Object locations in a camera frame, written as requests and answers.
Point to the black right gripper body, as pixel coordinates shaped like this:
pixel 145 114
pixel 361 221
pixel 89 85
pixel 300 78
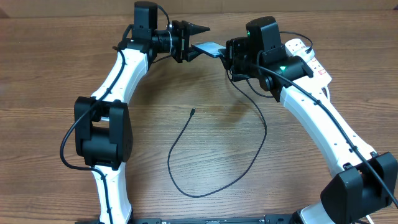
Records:
pixel 238 55

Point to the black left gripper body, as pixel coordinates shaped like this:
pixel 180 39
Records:
pixel 179 45

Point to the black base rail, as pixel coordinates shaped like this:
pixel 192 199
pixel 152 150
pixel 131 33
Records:
pixel 267 219

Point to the white power strip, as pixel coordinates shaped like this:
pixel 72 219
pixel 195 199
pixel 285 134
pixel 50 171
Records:
pixel 320 75

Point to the blue Galaxy smartphone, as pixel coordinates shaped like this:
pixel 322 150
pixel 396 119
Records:
pixel 210 49

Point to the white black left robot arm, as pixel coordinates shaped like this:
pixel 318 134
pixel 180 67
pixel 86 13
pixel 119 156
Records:
pixel 103 133

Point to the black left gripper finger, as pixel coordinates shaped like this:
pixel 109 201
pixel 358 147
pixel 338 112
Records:
pixel 193 29
pixel 191 54

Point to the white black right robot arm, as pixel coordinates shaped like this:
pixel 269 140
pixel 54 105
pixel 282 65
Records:
pixel 363 181

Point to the white charger plug adapter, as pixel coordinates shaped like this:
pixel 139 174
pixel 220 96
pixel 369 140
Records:
pixel 306 54

